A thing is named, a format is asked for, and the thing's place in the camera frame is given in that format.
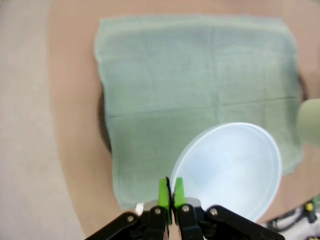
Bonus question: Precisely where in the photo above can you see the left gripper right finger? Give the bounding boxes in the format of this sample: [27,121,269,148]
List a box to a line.
[173,176,286,240]

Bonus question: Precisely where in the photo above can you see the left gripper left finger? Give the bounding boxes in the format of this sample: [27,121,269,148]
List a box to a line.
[84,176,174,240]

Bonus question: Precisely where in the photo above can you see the pale blue plastic bowl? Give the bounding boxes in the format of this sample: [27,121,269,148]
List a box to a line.
[170,121,283,223]

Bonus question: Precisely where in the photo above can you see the green cloth mat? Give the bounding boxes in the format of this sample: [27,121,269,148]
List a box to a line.
[93,14,305,216]

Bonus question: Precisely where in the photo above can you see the light green tall cup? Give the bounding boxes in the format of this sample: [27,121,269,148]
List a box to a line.
[296,98,320,146]

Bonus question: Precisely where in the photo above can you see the dark brown handled tray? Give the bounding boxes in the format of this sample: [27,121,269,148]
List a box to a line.
[96,73,310,154]

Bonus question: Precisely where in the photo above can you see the black cable bundle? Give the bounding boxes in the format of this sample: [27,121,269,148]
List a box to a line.
[268,197,320,232]

